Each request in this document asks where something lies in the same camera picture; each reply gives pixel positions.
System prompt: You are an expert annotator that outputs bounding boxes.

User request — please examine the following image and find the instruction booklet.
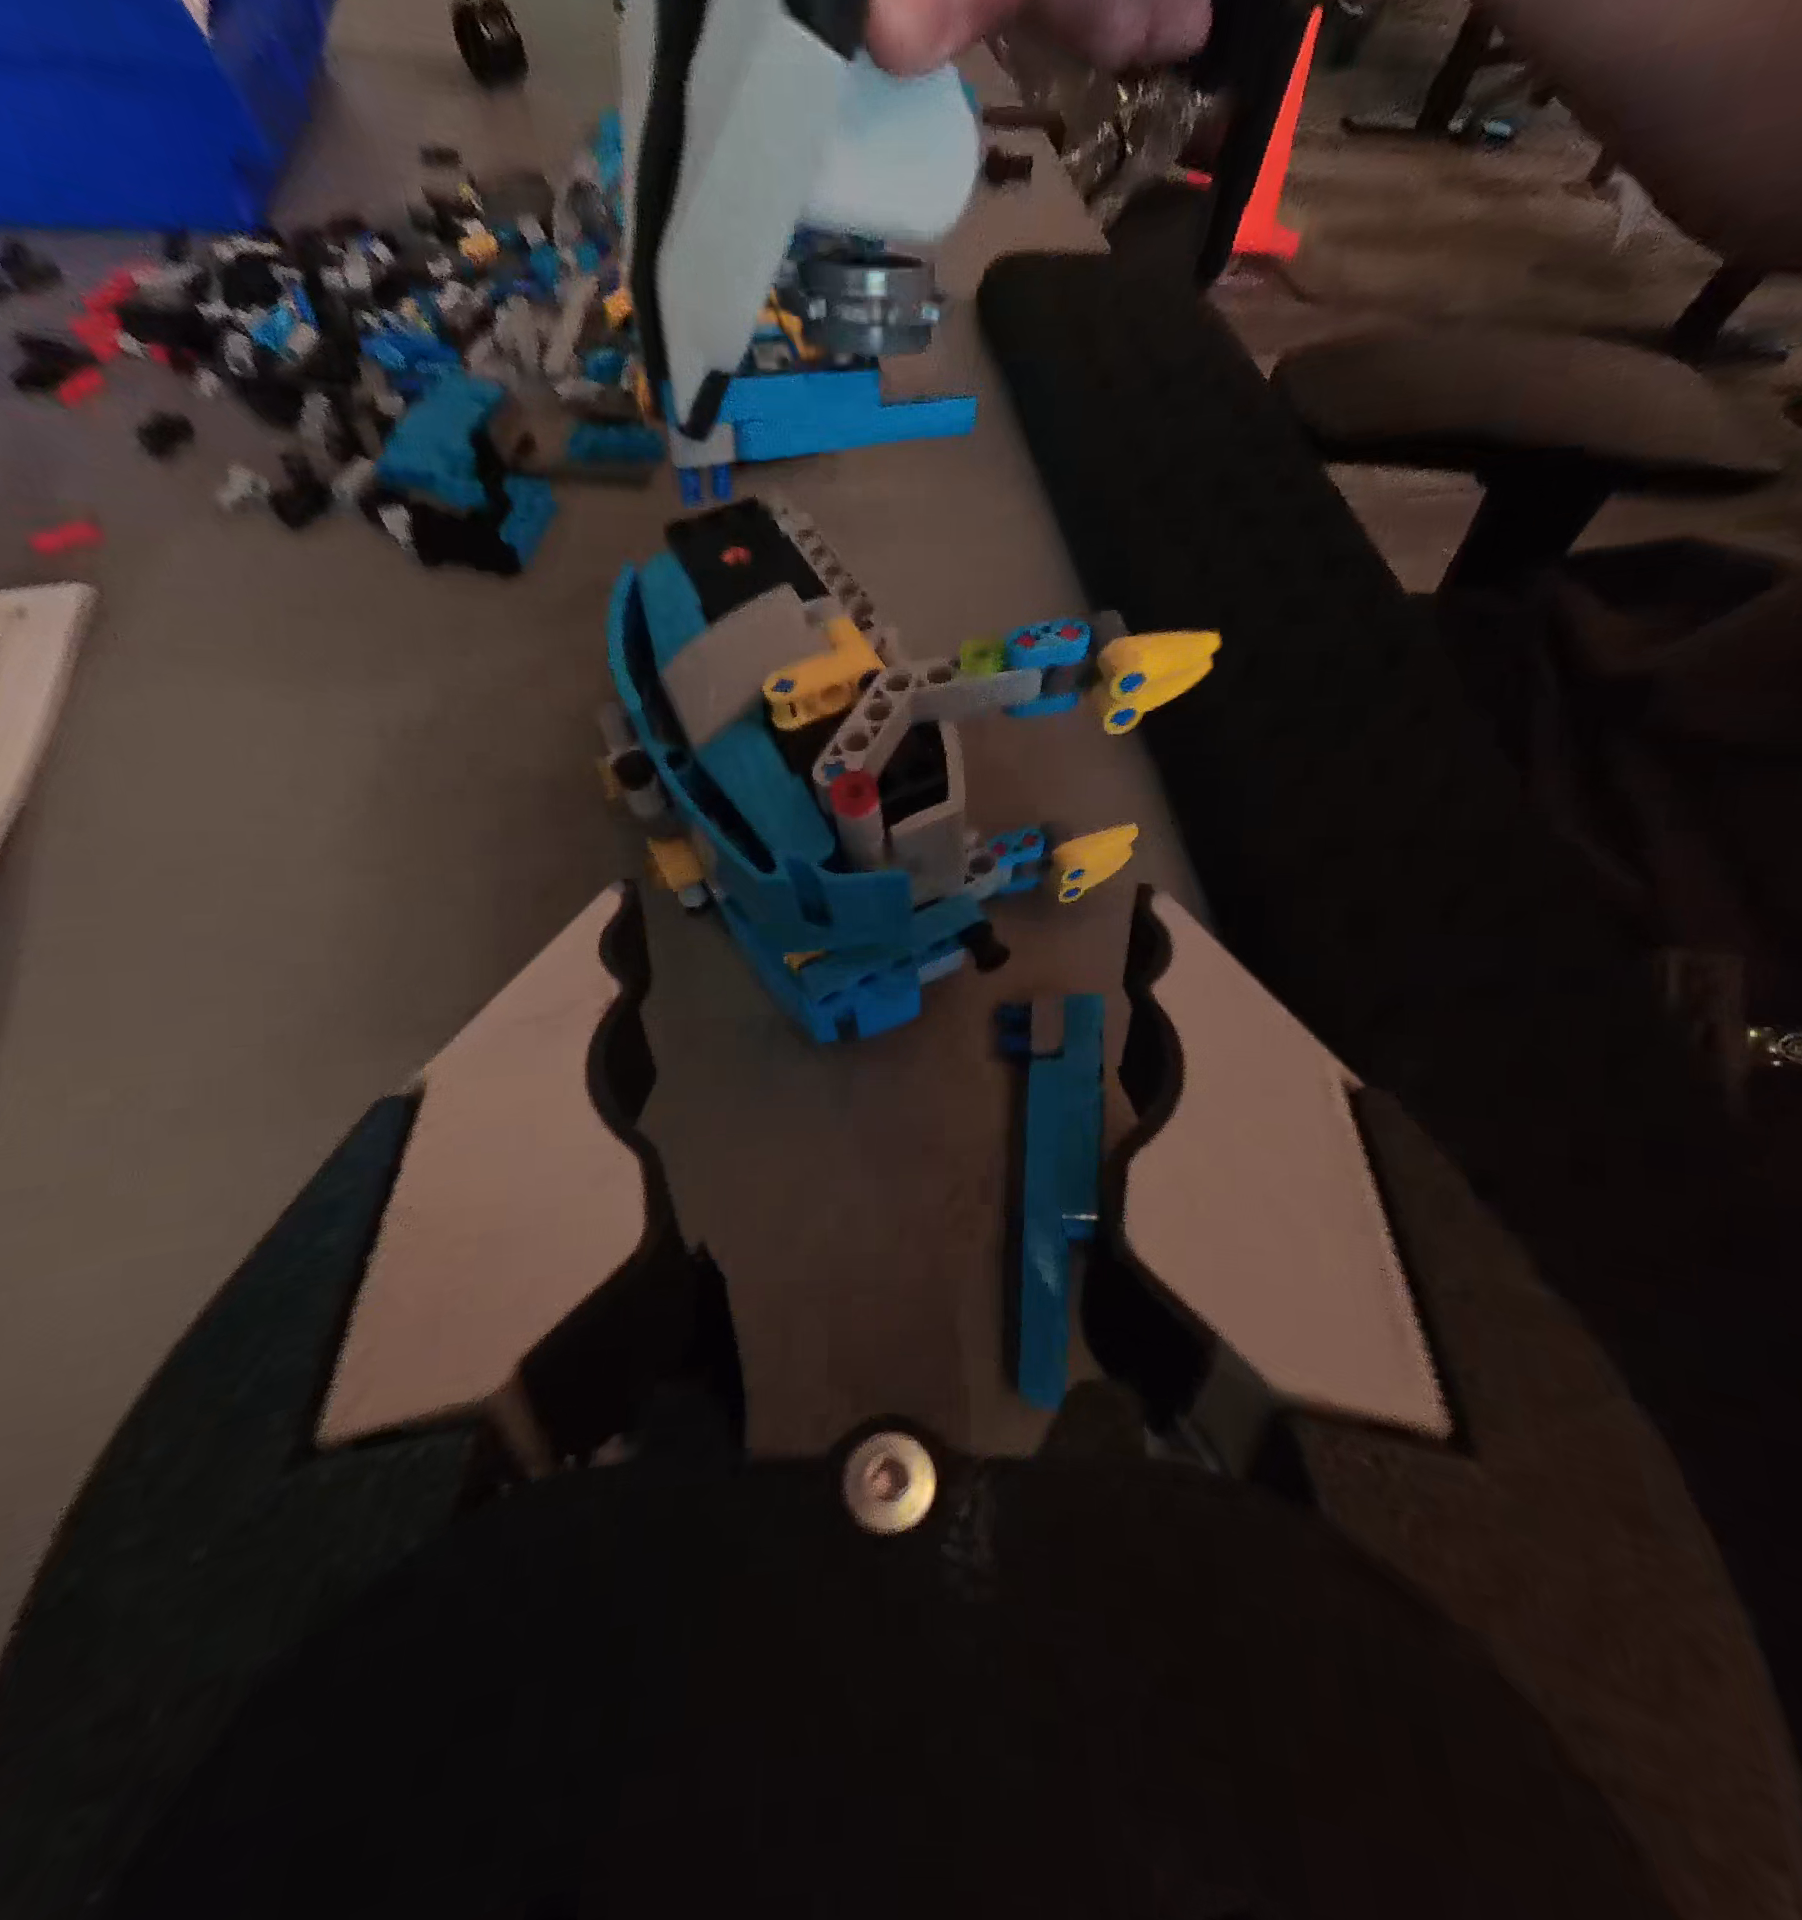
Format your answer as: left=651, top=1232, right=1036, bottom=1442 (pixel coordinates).
left=0, top=583, right=99, bottom=949

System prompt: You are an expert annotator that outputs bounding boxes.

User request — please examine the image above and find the blue beam wheel assembly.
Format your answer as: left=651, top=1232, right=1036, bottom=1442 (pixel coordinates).
left=666, top=240, right=981, bottom=501
left=995, top=994, right=1109, bottom=1414

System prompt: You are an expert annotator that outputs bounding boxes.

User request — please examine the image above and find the black perforated chair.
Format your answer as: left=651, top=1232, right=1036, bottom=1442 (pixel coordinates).
left=976, top=247, right=1802, bottom=1353

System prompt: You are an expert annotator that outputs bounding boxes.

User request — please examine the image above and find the pile of loose bricks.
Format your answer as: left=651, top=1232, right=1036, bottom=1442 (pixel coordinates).
left=0, top=112, right=669, bottom=580

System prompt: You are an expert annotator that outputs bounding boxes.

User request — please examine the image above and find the person's right hand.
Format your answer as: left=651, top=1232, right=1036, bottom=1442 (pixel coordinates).
left=862, top=0, right=1218, bottom=77

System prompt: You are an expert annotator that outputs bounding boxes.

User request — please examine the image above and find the blue plastic bin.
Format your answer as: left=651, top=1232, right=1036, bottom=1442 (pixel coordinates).
left=0, top=0, right=321, bottom=230

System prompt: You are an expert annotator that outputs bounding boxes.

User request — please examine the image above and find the orange traffic cone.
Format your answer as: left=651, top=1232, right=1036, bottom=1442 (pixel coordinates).
left=1230, top=0, right=1326, bottom=259

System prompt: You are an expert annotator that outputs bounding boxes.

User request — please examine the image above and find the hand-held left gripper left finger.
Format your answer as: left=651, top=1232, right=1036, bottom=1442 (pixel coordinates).
left=316, top=881, right=744, bottom=1469

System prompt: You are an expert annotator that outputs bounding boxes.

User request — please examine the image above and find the blue toy robot model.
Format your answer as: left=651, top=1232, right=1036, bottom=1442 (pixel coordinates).
left=599, top=498, right=1224, bottom=1048

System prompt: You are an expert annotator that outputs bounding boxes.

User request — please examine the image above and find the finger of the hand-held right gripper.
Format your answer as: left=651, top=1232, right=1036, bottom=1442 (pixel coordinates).
left=620, top=0, right=860, bottom=441

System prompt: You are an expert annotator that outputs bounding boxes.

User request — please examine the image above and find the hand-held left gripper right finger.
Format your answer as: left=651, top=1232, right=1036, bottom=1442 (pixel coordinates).
left=1080, top=885, right=1452, bottom=1457

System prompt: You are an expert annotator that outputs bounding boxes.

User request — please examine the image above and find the grey desk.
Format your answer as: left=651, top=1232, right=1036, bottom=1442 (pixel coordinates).
left=0, top=0, right=1204, bottom=1920

